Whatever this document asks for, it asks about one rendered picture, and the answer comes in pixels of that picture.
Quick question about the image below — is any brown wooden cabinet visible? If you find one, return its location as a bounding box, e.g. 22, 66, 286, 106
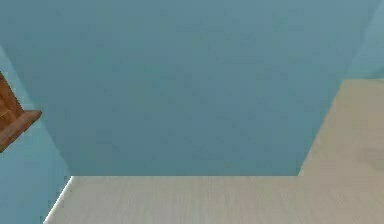
0, 71, 43, 154

